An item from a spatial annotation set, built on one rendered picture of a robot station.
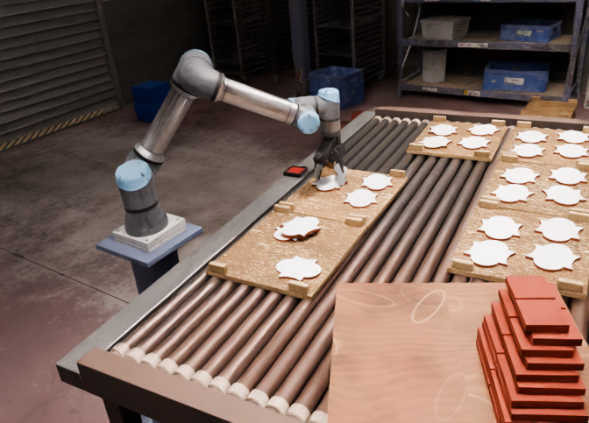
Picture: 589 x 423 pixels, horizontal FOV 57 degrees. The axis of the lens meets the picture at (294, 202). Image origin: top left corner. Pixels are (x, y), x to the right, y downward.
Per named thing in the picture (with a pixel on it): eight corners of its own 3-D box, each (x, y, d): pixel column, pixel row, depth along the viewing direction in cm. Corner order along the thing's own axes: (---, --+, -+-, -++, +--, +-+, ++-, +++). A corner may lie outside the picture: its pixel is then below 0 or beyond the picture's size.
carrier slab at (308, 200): (276, 212, 195) (275, 208, 194) (326, 169, 226) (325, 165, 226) (368, 229, 179) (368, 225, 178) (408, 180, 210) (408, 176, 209)
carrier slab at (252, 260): (206, 274, 162) (205, 270, 162) (273, 213, 194) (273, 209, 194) (311, 301, 147) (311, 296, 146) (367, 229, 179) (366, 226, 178)
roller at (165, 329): (118, 374, 134) (114, 359, 132) (384, 123, 286) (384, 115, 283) (134, 380, 132) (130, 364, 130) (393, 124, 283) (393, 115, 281)
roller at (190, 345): (150, 386, 130) (146, 370, 127) (402, 125, 281) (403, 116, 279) (166, 392, 127) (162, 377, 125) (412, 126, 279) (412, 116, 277)
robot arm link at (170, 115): (114, 184, 193) (187, 49, 175) (120, 166, 206) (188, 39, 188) (146, 198, 197) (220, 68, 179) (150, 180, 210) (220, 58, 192)
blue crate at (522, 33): (498, 40, 563) (499, 24, 556) (513, 33, 587) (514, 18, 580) (548, 43, 532) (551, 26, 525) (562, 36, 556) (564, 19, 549)
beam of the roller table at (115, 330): (60, 382, 136) (53, 363, 133) (364, 121, 298) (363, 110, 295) (85, 391, 132) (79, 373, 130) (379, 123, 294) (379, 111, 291)
